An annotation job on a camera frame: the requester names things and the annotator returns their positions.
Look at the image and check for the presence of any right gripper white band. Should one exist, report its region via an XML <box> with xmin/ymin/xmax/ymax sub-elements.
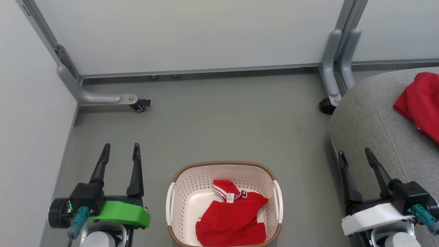
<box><xmin>338</xmin><ymin>148</ymin><xmax>439</xmax><ymax>236</ymax></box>

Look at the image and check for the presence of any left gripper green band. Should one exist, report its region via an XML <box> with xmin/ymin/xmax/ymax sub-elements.
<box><xmin>48</xmin><ymin>143</ymin><xmax>151</xmax><ymax>228</ymax></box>

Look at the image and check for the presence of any plain red garment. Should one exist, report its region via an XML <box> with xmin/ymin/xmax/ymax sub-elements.
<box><xmin>393</xmin><ymin>72</ymin><xmax>439</xmax><ymax>144</ymax></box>

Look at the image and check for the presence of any red shirt with white trim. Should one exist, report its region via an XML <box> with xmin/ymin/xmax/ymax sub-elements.
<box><xmin>195</xmin><ymin>179</ymin><xmax>269</xmax><ymax>247</ymax></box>

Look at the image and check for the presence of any grey fabric sofa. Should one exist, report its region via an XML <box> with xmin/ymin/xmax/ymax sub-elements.
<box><xmin>329</xmin><ymin>67</ymin><xmax>439</xmax><ymax>247</ymax></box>

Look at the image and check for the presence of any black caster wheel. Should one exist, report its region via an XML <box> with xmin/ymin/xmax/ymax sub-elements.
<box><xmin>319</xmin><ymin>98</ymin><xmax>336</xmax><ymax>115</ymax></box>
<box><xmin>129</xmin><ymin>99</ymin><xmax>151</xmax><ymax>113</ymax></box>

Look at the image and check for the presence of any grey partition foot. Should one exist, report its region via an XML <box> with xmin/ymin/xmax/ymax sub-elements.
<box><xmin>340</xmin><ymin>28</ymin><xmax>362</xmax><ymax>91</ymax></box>
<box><xmin>320</xmin><ymin>29</ymin><xmax>343</xmax><ymax>107</ymax></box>
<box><xmin>57</xmin><ymin>64</ymin><xmax>138</xmax><ymax>106</ymax></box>

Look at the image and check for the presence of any white perforated laundry basket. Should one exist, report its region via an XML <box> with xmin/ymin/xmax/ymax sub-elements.
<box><xmin>166</xmin><ymin>161</ymin><xmax>284</xmax><ymax>247</ymax></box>

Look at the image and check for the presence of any teal cable connector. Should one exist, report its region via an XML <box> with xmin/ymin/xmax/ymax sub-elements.
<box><xmin>67</xmin><ymin>206</ymin><xmax>90</xmax><ymax>239</ymax></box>
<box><xmin>412</xmin><ymin>204</ymin><xmax>439</xmax><ymax>236</ymax></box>

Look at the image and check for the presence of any grey partition bottom rail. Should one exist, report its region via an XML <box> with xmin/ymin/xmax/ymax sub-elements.
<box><xmin>352</xmin><ymin>58</ymin><xmax>439</xmax><ymax>68</ymax></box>
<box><xmin>81</xmin><ymin>63</ymin><xmax>323</xmax><ymax>79</ymax></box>

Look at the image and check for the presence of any dark grey hinge bracket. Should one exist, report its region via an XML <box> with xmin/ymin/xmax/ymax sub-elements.
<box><xmin>53</xmin><ymin>44</ymin><xmax>78</xmax><ymax>80</ymax></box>

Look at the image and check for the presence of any grey partition corner post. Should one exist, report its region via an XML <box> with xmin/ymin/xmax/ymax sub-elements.
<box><xmin>334</xmin><ymin>0</ymin><xmax>369</xmax><ymax>62</ymax></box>
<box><xmin>15</xmin><ymin>0</ymin><xmax>83</xmax><ymax>86</ymax></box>

